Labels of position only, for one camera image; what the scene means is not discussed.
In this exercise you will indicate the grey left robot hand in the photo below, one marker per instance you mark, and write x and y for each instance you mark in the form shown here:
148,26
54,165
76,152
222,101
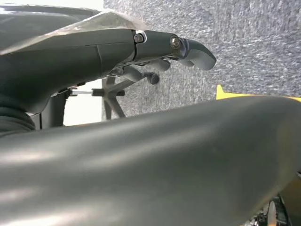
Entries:
70,59

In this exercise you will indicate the ribbed grey left arm sleeve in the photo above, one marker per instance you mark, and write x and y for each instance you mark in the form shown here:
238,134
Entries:
13,123

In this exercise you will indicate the black wheel mechanism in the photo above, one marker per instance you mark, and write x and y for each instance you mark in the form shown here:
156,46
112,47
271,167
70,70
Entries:
280,212

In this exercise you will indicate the yellow floor marking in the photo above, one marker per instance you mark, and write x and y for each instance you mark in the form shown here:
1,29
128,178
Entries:
221,94

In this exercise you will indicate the large grey robot body shell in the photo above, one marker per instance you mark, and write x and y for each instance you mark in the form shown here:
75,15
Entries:
141,171

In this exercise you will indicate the black office chair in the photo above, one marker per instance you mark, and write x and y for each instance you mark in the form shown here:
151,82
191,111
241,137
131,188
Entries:
111,99

